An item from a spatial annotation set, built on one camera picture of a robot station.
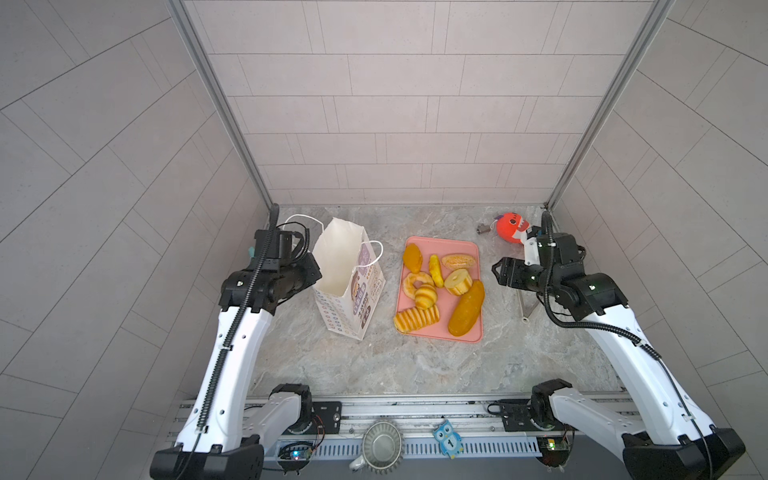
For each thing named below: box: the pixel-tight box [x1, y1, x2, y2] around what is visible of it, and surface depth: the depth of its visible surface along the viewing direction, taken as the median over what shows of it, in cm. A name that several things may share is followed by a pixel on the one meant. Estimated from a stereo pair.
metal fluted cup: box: [361, 419, 405, 475], surface depth 69 cm
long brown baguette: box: [448, 280, 485, 337], surface depth 87 cm
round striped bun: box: [414, 284, 437, 310], surface depth 87 cm
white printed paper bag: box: [312, 217, 386, 341], surface depth 80 cm
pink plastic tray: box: [398, 286, 482, 343], surface depth 87 cm
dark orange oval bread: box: [404, 243, 422, 274], surface depth 98 cm
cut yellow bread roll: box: [444, 268, 473, 296], surface depth 90 cm
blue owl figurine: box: [433, 419, 464, 459], surface depth 69 cm
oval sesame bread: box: [441, 253, 476, 269], surface depth 97 cm
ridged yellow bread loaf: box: [394, 305, 441, 333], surface depth 86 cm
